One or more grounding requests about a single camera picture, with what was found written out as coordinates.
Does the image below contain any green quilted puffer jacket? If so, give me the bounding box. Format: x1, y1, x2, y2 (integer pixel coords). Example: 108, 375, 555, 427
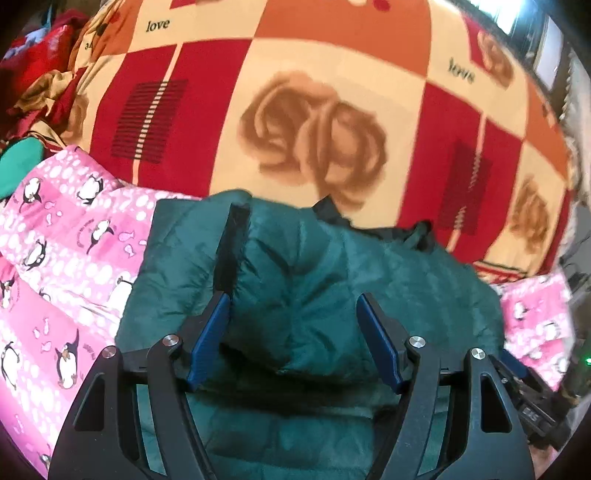
115, 191, 504, 479

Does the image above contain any red clothes pile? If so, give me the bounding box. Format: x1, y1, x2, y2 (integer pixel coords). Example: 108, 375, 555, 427
1, 9, 89, 150

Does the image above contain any pink penguin blanket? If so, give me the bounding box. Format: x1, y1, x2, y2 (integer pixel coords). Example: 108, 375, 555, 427
0, 144, 205, 478

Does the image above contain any teal green garment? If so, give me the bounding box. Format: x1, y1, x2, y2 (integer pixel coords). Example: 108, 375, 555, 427
0, 137, 44, 199

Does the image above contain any red orange rose blanket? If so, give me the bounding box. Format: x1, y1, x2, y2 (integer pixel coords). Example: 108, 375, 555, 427
62, 0, 572, 282

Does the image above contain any window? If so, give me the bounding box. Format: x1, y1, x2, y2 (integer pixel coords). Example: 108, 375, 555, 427
471, 1, 590, 121

